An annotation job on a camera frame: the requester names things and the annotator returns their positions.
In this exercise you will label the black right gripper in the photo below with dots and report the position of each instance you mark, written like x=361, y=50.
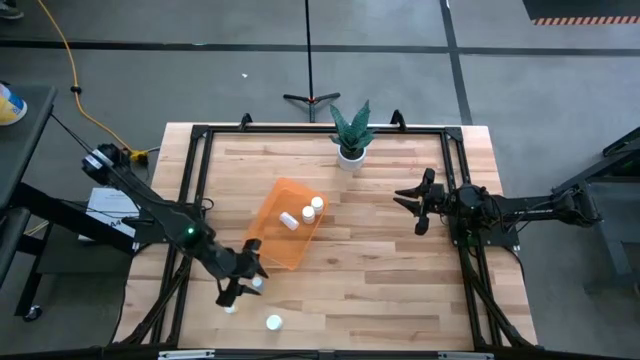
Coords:
x=435, y=200

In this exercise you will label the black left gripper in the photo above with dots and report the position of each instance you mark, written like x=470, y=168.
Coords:
x=240, y=270

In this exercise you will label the small white pill bottle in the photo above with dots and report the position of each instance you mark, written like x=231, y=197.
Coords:
x=231, y=309
x=258, y=283
x=288, y=221

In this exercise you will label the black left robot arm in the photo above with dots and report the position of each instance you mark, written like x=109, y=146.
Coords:
x=170, y=220

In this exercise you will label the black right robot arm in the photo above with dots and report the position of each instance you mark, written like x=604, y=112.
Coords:
x=525, y=207

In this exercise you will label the orange translucent plastic basket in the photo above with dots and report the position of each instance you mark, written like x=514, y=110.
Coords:
x=280, y=247

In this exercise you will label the white plant pot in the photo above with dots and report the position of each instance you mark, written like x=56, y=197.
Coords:
x=351, y=164

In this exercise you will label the green snake plant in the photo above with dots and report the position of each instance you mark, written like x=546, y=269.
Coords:
x=352, y=130

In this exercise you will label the black tripod stand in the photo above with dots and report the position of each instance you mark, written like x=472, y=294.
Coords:
x=310, y=75

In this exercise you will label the white paper box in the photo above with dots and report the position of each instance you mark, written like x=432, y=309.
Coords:
x=107, y=205

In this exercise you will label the black metal cart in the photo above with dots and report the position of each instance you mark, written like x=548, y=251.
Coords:
x=615, y=200

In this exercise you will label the black hazard-striped mat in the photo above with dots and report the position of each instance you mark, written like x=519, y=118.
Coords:
x=580, y=9

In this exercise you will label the dark side table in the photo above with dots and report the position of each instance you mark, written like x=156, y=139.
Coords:
x=22, y=150

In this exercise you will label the yellow and blue container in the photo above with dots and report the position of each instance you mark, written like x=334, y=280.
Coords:
x=10, y=107

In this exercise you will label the person's shoe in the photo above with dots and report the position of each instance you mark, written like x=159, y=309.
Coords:
x=10, y=11

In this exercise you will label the black frame clamp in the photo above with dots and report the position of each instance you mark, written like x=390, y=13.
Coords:
x=398, y=119
x=245, y=120

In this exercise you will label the silver metal bracket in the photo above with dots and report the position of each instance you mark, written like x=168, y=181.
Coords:
x=465, y=356
x=186, y=355

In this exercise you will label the black table frame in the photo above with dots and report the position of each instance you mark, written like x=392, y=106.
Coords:
x=202, y=165

